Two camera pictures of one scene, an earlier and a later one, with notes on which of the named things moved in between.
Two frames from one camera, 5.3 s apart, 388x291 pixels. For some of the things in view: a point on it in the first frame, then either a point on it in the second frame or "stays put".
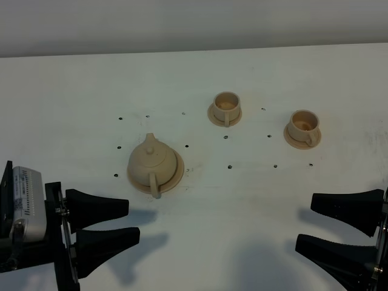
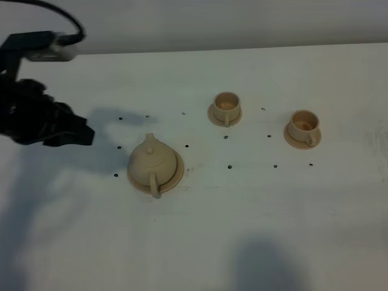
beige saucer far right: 299,144 stays put
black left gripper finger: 85,209 -> 63,119
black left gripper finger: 91,247 -> 84,137
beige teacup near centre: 227,107 stays put
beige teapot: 152,163 stays put
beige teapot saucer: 177,176 stays put
